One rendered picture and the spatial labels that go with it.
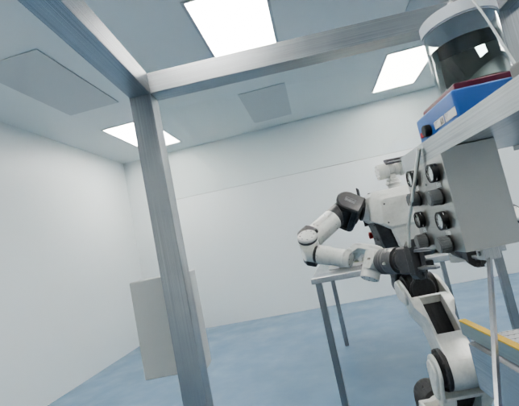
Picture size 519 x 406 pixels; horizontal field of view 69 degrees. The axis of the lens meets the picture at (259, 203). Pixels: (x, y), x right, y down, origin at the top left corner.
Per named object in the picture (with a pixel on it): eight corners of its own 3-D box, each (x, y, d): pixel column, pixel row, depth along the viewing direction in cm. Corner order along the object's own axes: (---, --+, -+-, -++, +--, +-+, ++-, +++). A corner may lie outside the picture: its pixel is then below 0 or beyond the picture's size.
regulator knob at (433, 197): (427, 208, 76) (421, 186, 76) (439, 205, 76) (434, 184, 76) (433, 206, 72) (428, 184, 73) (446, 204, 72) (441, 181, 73)
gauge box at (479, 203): (422, 249, 91) (403, 169, 93) (467, 240, 90) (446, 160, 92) (465, 252, 69) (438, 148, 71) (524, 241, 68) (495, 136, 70)
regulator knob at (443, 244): (437, 254, 76) (431, 233, 77) (449, 251, 76) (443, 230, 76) (443, 254, 73) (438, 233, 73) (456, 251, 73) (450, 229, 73)
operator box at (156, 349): (153, 372, 105) (137, 280, 108) (212, 361, 104) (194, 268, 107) (144, 381, 99) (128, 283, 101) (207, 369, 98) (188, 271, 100)
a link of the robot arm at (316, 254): (339, 255, 134) (291, 248, 144) (344, 275, 139) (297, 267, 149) (348, 236, 141) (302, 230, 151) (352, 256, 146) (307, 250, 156)
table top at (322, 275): (324, 261, 375) (324, 258, 376) (440, 239, 353) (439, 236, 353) (311, 284, 230) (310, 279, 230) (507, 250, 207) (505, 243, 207)
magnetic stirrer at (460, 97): (417, 152, 90) (408, 116, 91) (507, 132, 89) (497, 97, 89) (453, 128, 70) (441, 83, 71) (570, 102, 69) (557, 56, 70)
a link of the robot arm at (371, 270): (382, 243, 126) (359, 246, 136) (376, 274, 122) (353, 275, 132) (406, 255, 130) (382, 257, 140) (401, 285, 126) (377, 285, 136)
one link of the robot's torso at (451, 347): (442, 400, 130) (392, 292, 167) (492, 391, 129) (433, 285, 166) (446, 380, 121) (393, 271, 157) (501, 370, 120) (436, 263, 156)
